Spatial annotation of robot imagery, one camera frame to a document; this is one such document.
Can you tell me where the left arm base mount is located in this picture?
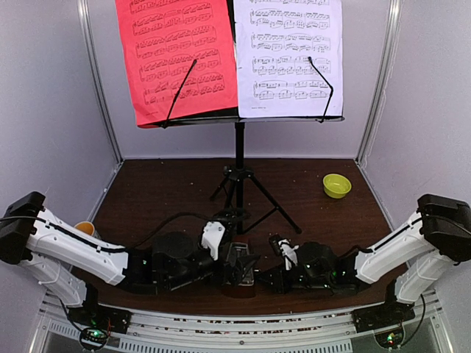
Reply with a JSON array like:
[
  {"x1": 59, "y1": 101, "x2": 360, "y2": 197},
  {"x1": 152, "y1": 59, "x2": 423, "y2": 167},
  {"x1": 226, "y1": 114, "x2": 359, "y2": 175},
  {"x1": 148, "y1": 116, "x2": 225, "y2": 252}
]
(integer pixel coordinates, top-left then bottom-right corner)
[{"x1": 61, "y1": 296, "x2": 132, "y2": 352}]

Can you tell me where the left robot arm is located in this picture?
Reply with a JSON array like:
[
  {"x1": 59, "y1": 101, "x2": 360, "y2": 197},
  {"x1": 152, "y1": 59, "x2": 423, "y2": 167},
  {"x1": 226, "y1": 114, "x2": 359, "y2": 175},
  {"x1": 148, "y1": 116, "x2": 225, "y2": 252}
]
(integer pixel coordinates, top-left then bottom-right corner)
[{"x1": 1, "y1": 191, "x2": 259, "y2": 327}]

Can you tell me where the yellow-green bowl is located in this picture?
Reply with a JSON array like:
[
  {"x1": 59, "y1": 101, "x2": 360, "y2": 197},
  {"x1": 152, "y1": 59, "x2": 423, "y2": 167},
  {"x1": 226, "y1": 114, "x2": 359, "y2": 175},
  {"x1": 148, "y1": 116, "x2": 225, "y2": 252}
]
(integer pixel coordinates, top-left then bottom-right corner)
[{"x1": 322, "y1": 174, "x2": 352, "y2": 199}]

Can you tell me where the white sheet music page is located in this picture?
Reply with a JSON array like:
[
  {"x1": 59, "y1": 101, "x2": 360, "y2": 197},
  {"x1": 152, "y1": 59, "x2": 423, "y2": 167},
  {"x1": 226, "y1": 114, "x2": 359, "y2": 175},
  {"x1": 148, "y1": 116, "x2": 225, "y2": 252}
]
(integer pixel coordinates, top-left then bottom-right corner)
[{"x1": 233, "y1": 0, "x2": 344, "y2": 119}]

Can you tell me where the aluminium front frame rail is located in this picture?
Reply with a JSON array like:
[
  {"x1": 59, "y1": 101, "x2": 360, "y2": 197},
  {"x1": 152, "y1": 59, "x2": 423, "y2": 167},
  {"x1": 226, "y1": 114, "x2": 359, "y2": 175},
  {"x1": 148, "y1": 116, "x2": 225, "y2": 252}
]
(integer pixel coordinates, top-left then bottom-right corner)
[{"x1": 27, "y1": 290, "x2": 457, "y2": 352}]

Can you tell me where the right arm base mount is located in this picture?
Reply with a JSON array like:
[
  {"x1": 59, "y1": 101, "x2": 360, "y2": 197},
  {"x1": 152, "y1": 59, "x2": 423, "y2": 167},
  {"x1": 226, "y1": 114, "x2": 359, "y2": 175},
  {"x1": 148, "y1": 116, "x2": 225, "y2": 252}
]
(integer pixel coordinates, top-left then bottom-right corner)
[{"x1": 352, "y1": 292, "x2": 415, "y2": 351}]

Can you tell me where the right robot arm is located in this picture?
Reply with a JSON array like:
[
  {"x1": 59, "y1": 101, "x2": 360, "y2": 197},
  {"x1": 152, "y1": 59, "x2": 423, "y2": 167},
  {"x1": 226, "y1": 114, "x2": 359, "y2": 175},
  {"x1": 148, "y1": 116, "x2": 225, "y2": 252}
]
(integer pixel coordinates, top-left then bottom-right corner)
[{"x1": 256, "y1": 194, "x2": 470, "y2": 325}]

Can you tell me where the left aluminium corner post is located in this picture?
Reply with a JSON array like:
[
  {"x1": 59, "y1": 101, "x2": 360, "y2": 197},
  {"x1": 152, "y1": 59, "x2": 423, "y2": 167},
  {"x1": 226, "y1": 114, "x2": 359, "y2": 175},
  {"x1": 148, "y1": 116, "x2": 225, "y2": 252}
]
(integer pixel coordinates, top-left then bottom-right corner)
[{"x1": 77, "y1": 0, "x2": 124, "y2": 165}]

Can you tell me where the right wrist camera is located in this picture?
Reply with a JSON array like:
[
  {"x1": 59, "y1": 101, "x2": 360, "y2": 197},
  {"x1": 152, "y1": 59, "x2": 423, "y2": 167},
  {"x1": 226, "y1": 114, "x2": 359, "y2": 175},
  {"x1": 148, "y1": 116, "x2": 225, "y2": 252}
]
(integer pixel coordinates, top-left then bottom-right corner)
[{"x1": 269, "y1": 234, "x2": 299, "y2": 271}]

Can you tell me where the patterned white mug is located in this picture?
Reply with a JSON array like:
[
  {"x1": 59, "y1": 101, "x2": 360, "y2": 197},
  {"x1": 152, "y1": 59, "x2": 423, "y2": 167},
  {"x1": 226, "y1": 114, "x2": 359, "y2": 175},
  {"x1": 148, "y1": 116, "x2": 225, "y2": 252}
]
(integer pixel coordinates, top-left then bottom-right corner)
[{"x1": 74, "y1": 221, "x2": 101, "y2": 240}]

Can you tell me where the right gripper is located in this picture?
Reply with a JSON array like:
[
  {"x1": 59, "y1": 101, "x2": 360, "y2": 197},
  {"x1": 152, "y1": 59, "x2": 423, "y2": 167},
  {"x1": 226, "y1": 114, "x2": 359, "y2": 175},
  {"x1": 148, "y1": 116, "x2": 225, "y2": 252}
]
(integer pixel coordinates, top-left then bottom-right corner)
[{"x1": 255, "y1": 263, "x2": 333, "y2": 297}]

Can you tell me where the red sheet music page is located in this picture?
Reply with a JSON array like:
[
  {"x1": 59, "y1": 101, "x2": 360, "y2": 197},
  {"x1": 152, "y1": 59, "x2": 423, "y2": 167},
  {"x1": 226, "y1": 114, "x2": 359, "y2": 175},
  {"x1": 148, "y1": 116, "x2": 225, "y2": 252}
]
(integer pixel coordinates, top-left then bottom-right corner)
[{"x1": 116, "y1": 0, "x2": 238, "y2": 129}]

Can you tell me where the black music stand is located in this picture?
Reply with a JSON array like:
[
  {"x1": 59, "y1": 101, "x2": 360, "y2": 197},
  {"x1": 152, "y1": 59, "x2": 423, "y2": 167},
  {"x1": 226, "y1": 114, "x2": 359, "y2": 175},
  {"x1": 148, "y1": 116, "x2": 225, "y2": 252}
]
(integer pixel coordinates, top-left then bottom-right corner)
[{"x1": 138, "y1": 0, "x2": 347, "y2": 236}]

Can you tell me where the brown wooden metronome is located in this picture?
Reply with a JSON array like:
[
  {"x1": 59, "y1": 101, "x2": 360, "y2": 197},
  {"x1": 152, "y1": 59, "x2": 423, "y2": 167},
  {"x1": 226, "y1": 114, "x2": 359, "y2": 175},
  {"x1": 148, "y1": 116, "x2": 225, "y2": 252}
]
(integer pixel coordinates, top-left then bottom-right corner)
[{"x1": 221, "y1": 242, "x2": 260, "y2": 299}]

